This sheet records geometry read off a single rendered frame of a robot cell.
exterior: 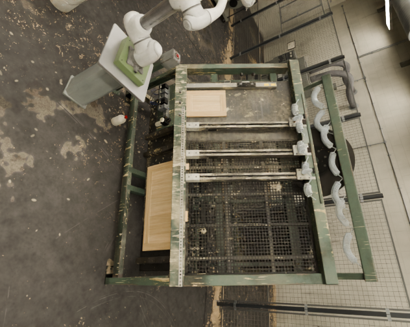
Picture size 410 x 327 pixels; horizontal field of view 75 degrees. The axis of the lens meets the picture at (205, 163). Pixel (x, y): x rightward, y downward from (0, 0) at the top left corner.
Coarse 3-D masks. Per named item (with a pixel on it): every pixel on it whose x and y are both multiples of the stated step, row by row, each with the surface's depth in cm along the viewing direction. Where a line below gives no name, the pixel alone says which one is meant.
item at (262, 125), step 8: (296, 120) 257; (192, 128) 259; (200, 128) 260; (208, 128) 260; (216, 128) 260; (224, 128) 260; (232, 128) 261; (240, 128) 261; (248, 128) 261; (256, 128) 261; (264, 128) 262; (272, 128) 262; (280, 128) 262; (288, 128) 262
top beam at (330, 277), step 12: (288, 72) 287; (300, 84) 273; (300, 96) 268; (300, 108) 262; (300, 132) 254; (312, 180) 235; (312, 204) 229; (312, 216) 229; (324, 216) 224; (324, 228) 220; (324, 240) 217; (324, 252) 213; (324, 264) 210; (324, 276) 207; (336, 276) 207
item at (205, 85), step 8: (192, 88) 280; (200, 88) 281; (208, 88) 281; (216, 88) 281; (224, 88) 281; (232, 88) 281; (240, 88) 282; (248, 88) 282; (256, 88) 282; (264, 88) 282; (272, 88) 282
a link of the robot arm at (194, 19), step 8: (192, 8) 166; (200, 8) 169; (184, 16) 169; (192, 16) 168; (200, 16) 170; (208, 16) 174; (184, 24) 171; (192, 24) 169; (200, 24) 172; (208, 24) 178
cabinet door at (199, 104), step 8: (192, 96) 277; (200, 96) 277; (208, 96) 277; (216, 96) 277; (224, 96) 277; (192, 104) 273; (200, 104) 274; (208, 104) 274; (216, 104) 274; (224, 104) 273; (192, 112) 270; (200, 112) 270; (208, 112) 270; (216, 112) 270; (224, 112) 270
